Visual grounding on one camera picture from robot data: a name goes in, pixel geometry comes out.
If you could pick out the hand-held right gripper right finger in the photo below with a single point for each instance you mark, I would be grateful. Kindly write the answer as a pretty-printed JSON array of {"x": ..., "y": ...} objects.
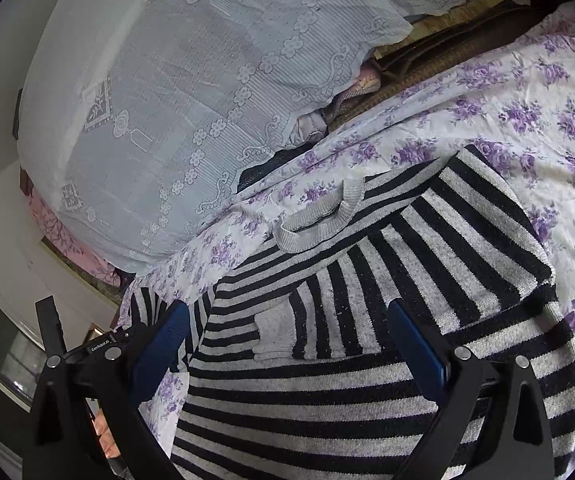
[{"x": 417, "y": 355}]

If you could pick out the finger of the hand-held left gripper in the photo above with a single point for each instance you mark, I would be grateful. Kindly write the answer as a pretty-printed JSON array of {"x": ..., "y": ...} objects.
[{"x": 50, "y": 327}]

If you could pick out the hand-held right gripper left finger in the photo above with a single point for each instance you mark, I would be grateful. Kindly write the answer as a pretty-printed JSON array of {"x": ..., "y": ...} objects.
[{"x": 160, "y": 355}]

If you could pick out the black grey striped sweater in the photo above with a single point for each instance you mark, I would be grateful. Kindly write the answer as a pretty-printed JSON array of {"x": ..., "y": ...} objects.
[{"x": 342, "y": 400}]

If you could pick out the person's left hand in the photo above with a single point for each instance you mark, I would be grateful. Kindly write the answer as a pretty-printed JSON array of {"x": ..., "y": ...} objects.
[{"x": 105, "y": 435}]

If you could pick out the pink blanket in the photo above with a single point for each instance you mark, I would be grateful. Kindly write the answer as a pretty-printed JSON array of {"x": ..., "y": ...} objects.
[{"x": 67, "y": 240}]

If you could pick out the dark lace cloth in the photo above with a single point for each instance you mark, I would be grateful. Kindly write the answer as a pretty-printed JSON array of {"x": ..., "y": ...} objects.
[{"x": 262, "y": 170}]

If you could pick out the purple floral bed sheet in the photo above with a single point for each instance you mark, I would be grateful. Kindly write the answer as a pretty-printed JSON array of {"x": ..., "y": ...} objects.
[{"x": 517, "y": 125}]

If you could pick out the grey satin cloth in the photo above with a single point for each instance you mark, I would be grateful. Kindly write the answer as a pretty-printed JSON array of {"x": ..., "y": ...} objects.
[{"x": 307, "y": 127}]

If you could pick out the large white lace cloth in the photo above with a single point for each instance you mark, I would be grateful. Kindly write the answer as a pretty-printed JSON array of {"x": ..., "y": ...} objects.
[{"x": 167, "y": 85}]

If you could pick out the pink patterned cloth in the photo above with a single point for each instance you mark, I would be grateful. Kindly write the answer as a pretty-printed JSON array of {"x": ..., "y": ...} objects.
[{"x": 360, "y": 87}]

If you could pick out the brown woven mat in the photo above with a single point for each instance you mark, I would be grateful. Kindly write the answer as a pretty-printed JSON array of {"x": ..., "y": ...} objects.
[{"x": 432, "y": 55}]

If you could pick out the dark wall fixture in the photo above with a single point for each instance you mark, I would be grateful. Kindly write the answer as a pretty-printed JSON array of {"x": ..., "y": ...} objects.
[{"x": 17, "y": 115}]

